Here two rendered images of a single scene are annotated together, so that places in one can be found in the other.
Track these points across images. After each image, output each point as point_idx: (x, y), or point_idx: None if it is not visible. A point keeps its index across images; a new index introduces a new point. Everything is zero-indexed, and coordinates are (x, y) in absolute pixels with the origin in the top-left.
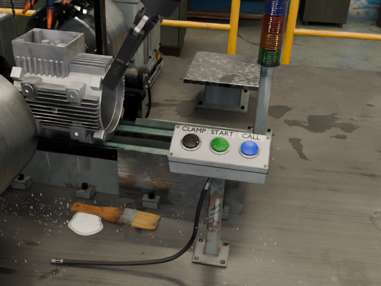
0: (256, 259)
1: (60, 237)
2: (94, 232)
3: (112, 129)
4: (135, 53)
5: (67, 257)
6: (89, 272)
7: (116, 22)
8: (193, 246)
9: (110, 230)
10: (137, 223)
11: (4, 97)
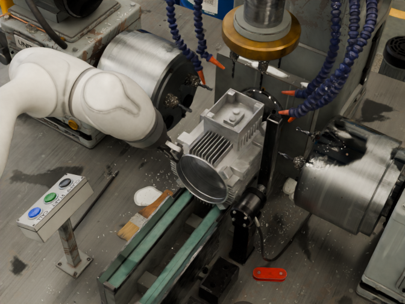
0: (51, 290)
1: (140, 180)
2: (134, 199)
3: (197, 196)
4: (175, 158)
5: (118, 180)
6: (98, 189)
7: (338, 191)
8: (87, 253)
9: (132, 209)
10: (128, 224)
11: (140, 85)
